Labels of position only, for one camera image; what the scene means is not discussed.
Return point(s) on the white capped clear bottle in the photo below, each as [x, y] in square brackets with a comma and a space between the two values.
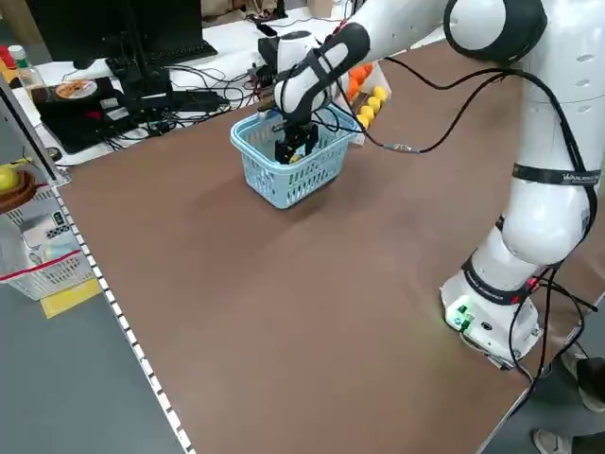
[23, 71]

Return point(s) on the white perforated metal case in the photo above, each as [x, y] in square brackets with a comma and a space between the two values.
[42, 208]

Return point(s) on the small circuit board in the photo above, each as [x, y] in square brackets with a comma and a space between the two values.
[257, 75]

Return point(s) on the black phone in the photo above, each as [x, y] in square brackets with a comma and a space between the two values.
[267, 28]

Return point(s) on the black monitor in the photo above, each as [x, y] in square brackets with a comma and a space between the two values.
[94, 28]

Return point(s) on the red capped bottle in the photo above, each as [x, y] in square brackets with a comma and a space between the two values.
[5, 57]

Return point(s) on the aluminium frame post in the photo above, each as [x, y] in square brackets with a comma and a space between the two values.
[33, 137]

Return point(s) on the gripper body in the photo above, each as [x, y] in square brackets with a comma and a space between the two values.
[297, 124]

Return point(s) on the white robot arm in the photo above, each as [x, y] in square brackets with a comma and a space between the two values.
[543, 222]

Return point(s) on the person's foot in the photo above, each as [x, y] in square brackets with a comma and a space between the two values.
[553, 442]
[574, 373]

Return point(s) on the white tiered fruit display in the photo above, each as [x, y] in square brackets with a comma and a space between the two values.
[360, 137]

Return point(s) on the black power adapter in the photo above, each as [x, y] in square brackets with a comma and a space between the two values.
[267, 49]

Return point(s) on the light blue plastic basket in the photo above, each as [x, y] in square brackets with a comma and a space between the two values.
[282, 196]

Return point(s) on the white basket with red rim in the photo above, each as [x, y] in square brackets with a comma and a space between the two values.
[52, 274]

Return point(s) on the black flat box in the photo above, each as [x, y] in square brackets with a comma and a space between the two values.
[75, 127]

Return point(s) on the yellow pad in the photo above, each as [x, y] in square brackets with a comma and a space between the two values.
[71, 299]

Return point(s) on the small yellow fruit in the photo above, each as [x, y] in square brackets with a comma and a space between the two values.
[7, 179]

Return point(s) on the white slotted edge strip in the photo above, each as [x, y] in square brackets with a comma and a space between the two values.
[118, 317]

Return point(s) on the black power brick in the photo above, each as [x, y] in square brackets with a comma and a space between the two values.
[198, 100]

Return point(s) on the black tape roll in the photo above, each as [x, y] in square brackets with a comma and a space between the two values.
[53, 153]

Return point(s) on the black keyboard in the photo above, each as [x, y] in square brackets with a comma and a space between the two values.
[160, 54]

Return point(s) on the printed disc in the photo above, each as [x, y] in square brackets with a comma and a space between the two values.
[73, 89]

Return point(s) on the yellow lemon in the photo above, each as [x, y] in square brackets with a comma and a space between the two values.
[363, 123]
[373, 102]
[367, 112]
[379, 92]

